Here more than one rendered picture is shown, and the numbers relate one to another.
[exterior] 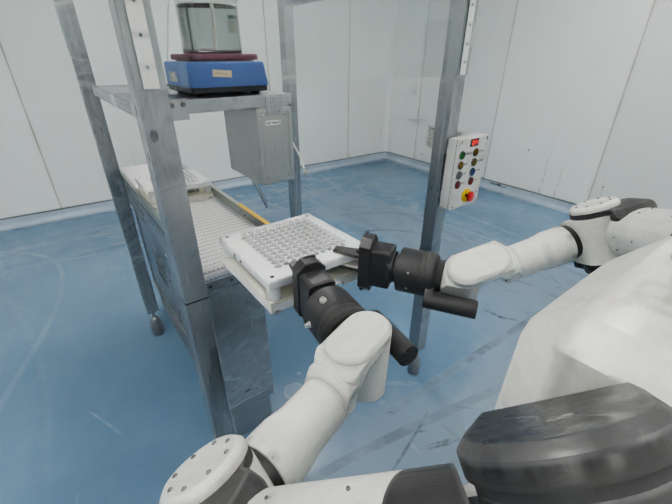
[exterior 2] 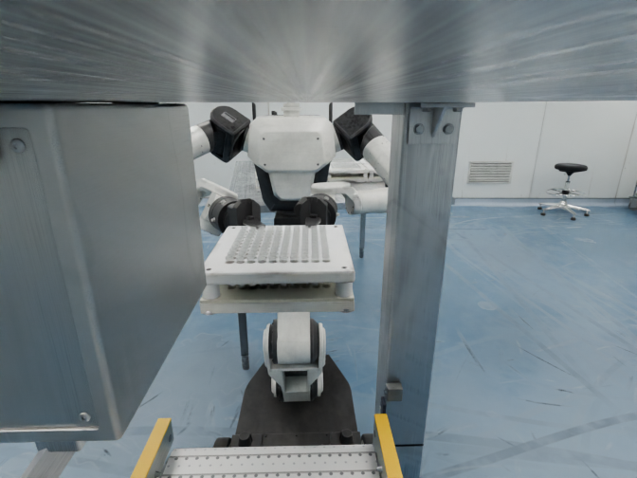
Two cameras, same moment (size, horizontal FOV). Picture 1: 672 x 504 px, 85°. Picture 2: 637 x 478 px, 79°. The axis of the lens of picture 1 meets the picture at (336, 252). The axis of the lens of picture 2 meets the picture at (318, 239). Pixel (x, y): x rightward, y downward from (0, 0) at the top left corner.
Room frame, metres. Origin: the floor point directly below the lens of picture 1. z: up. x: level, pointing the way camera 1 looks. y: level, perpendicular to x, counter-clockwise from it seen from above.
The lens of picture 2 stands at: (1.23, 0.54, 1.32)
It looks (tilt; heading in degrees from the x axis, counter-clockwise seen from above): 19 degrees down; 215
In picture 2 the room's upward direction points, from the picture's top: straight up
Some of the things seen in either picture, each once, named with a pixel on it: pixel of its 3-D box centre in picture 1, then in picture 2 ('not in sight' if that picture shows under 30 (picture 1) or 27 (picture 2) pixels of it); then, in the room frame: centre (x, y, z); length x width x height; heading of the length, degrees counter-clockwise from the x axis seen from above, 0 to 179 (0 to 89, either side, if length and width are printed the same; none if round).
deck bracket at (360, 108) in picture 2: (178, 110); (377, 91); (0.85, 0.34, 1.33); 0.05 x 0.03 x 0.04; 127
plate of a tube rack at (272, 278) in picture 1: (292, 245); (282, 249); (0.73, 0.10, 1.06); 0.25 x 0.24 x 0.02; 127
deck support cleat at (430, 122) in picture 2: not in sight; (439, 124); (0.85, 0.41, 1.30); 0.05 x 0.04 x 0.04; 127
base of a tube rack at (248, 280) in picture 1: (293, 264); (282, 273); (0.73, 0.10, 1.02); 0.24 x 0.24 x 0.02; 37
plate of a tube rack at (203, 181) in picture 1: (172, 181); not in sight; (1.50, 0.68, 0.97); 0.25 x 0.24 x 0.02; 126
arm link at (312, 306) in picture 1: (320, 302); (318, 218); (0.52, 0.03, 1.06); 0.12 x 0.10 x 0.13; 29
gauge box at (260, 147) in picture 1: (258, 140); (96, 235); (1.10, 0.22, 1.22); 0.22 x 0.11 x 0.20; 37
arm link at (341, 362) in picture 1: (353, 363); (335, 199); (0.37, -0.02, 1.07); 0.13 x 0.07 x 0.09; 145
